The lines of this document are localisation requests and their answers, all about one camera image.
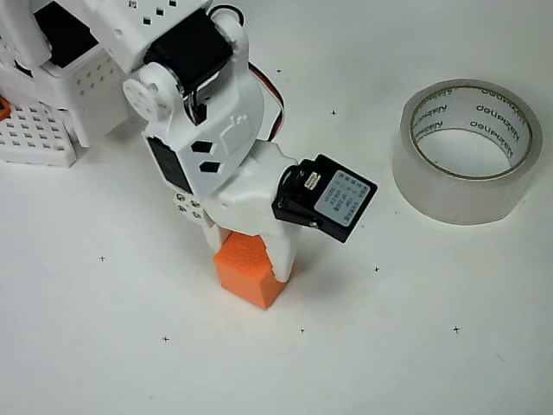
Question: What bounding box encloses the clear packing tape roll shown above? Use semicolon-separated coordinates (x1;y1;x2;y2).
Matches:
392;79;543;226

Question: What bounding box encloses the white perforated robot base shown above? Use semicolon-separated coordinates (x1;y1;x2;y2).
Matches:
0;102;79;169

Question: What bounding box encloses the red black servo cable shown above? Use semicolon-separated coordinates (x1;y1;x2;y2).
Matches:
248;62;287;142

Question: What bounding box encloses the orange foam cube block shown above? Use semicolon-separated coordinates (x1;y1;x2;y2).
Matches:
213;231;286;310

